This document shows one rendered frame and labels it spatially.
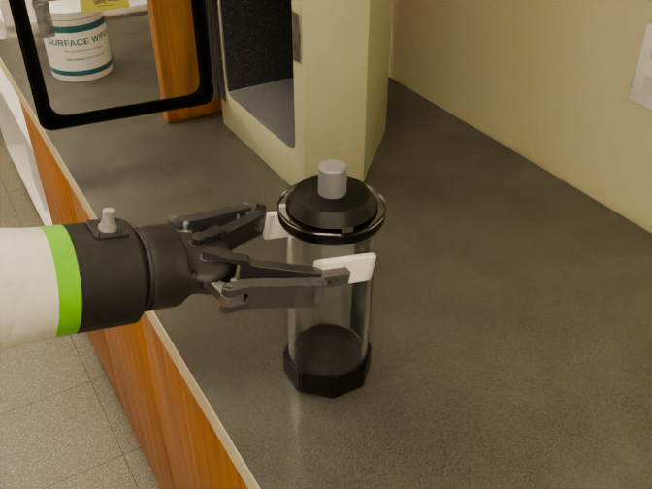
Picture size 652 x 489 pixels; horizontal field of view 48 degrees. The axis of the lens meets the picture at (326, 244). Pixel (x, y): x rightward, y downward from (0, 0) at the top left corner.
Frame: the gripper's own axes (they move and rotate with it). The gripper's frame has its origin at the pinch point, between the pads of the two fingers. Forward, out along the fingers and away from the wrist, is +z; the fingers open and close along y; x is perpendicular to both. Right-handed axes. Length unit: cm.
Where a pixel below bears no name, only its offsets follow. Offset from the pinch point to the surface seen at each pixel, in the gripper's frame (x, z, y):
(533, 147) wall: 4, 62, 27
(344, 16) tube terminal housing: -15.2, 20.5, 33.3
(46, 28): -2, -12, 66
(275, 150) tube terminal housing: 9.8, 19.4, 43.4
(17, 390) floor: 117, -5, 117
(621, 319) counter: 9.1, 39.7, -12.3
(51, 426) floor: 116, -1, 99
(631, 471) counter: 13.0, 22.4, -28.5
